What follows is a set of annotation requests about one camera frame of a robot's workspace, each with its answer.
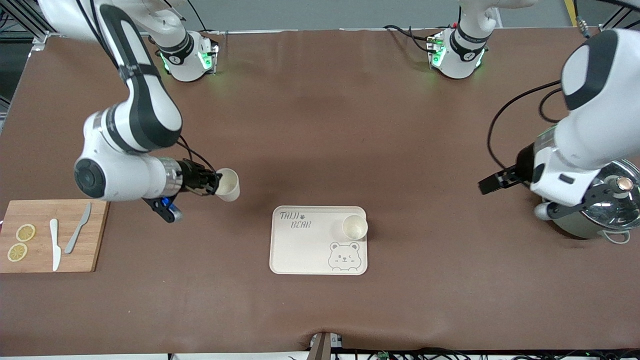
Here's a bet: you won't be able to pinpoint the white plastic cup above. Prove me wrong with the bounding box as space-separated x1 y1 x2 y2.
215 168 241 203
342 214 369 240

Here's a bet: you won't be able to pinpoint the white bear print tray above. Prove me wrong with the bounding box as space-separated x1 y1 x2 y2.
269 205 368 276

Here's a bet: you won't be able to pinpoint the glass pot lid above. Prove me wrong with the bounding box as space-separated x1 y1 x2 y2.
580 159 640 231

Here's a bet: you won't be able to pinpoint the wooden cutting board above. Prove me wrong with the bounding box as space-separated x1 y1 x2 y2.
0 199 111 274

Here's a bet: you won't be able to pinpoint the grey-blue plastic knife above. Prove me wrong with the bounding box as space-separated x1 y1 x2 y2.
64 202 93 255

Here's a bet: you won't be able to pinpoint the white plastic knife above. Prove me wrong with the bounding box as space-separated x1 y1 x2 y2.
49 218 62 272

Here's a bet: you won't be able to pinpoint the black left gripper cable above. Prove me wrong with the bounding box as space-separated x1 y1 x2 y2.
487 80 576 171

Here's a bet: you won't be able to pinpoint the black right base cable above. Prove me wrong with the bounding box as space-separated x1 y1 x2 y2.
187 0 210 35

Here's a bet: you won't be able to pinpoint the aluminium frame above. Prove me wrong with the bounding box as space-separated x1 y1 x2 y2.
597 15 640 33
0 0 51 51

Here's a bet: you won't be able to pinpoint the black left base cables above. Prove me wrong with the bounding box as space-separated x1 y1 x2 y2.
383 24 443 53

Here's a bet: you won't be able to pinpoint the brown mount post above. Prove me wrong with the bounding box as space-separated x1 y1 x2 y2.
309 331 345 360

